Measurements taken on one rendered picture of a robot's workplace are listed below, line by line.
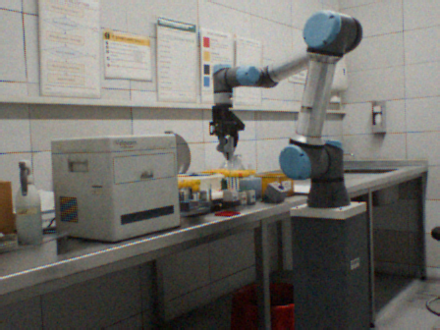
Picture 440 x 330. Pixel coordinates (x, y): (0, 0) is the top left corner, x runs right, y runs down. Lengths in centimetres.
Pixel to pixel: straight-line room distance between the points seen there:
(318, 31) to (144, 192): 71
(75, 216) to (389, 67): 314
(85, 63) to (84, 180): 81
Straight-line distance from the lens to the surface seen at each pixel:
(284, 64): 184
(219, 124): 186
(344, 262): 170
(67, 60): 212
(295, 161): 160
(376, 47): 425
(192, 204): 171
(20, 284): 122
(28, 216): 151
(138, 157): 147
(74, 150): 151
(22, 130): 199
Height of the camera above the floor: 115
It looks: 3 degrees down
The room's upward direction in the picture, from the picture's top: 3 degrees counter-clockwise
